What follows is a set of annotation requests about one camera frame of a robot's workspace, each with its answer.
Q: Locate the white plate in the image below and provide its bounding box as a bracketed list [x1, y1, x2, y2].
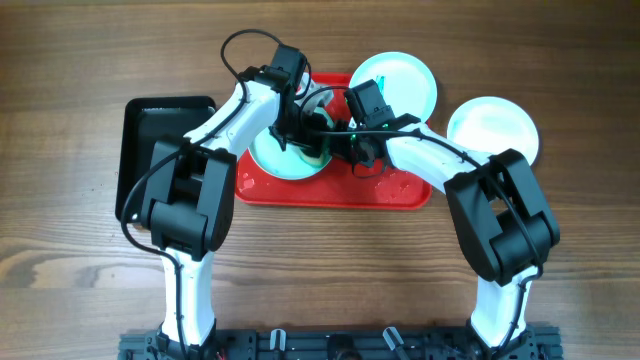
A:
[447, 96, 540, 165]
[248, 129, 332, 180]
[349, 52, 438, 122]

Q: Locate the yellow green sponge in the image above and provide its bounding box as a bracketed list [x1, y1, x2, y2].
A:
[299, 110, 334, 167]

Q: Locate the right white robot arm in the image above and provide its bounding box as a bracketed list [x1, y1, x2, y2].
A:
[327, 122, 560, 357]

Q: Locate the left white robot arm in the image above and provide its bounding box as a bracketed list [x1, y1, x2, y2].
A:
[139, 66, 316, 356]

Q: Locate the red plastic tray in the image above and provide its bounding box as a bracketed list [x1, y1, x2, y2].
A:
[233, 72, 434, 211]

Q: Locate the black water tray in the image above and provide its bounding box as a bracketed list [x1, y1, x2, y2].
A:
[115, 96, 216, 221]

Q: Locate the black mounting rail base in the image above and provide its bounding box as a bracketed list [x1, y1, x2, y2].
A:
[117, 325, 564, 360]

